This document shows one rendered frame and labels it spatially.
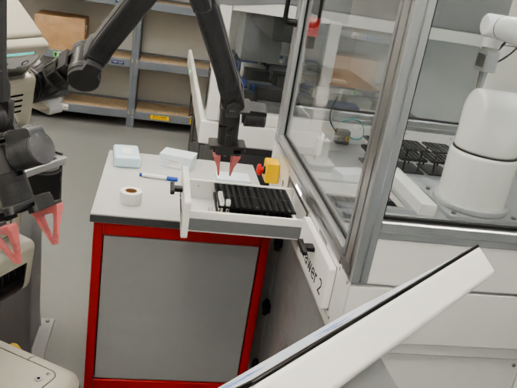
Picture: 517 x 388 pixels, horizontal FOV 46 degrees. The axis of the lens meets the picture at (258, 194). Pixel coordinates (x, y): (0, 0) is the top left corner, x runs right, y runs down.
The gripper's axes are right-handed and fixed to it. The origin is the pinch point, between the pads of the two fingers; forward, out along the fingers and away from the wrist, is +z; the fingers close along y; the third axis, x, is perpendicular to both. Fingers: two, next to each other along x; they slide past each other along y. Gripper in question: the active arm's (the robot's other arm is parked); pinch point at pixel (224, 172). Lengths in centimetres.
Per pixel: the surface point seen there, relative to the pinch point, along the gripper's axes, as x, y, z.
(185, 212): 14.7, 10.7, 6.0
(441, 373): 55, -50, 25
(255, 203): 4.9, -9.2, 7.0
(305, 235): 22.5, -20.6, 6.9
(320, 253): 37.4, -20.8, 3.6
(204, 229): 13.4, 5.4, 11.4
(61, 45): -371, 107, 52
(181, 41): -415, 7, 48
